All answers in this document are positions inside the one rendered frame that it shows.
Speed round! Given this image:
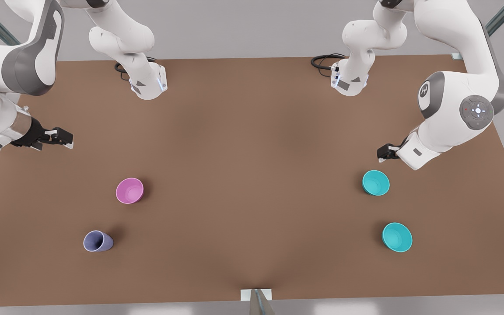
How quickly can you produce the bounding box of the blue-violet bowl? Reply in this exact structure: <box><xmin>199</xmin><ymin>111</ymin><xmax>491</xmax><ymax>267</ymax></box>
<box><xmin>83</xmin><ymin>230</ymin><xmax>114</xmax><ymax>253</ymax></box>

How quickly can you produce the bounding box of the pink bowl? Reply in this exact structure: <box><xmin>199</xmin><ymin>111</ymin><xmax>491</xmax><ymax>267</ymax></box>
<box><xmin>115</xmin><ymin>177</ymin><xmax>144</xmax><ymax>205</ymax></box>

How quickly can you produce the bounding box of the black cable loop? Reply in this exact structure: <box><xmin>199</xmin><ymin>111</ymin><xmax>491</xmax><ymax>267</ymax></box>
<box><xmin>311</xmin><ymin>53</ymin><xmax>347</xmax><ymax>80</ymax></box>
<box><xmin>114</xmin><ymin>56</ymin><xmax>158</xmax><ymax>82</ymax></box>

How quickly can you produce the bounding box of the teal bowl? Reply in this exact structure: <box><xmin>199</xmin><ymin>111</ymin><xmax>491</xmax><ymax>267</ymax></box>
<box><xmin>361</xmin><ymin>170</ymin><xmax>391</xmax><ymax>196</ymax></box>
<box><xmin>381</xmin><ymin>222</ymin><xmax>413</xmax><ymax>253</ymax></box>

